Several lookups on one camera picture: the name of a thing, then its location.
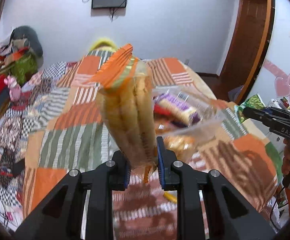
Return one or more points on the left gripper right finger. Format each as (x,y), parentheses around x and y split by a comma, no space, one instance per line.
(208,198)

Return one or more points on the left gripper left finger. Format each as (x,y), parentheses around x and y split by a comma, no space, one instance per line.
(89,194)

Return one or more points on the green seaweed snack packet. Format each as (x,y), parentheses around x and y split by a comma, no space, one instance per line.
(254,101)

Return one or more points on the clear plastic storage bin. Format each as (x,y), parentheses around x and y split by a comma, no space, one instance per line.
(203,131)

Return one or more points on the purple label rice cracker pack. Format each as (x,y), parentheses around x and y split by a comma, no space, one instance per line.
(180,109)

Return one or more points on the orange label rice cracker pack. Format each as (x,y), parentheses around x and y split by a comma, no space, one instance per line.
(126,107)

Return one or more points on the clear bag fried snacks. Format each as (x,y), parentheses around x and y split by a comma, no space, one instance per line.
(182,145)

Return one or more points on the red snack packet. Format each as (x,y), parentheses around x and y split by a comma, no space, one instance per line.
(161,110)

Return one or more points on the right hand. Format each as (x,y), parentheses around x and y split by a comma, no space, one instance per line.
(285,168)

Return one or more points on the white appliance with stickers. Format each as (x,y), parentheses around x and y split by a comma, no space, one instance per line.
(282,103)

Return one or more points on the patchwork bed quilt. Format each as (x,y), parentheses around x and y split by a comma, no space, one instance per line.
(57,126)

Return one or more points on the brown wooden door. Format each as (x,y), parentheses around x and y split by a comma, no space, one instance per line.
(246,49)

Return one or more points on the wooden wardrobe with sliding doors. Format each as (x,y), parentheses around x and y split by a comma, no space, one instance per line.
(273,79)

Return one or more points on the pink rabbit toy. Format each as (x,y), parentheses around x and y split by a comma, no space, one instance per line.
(14,88)

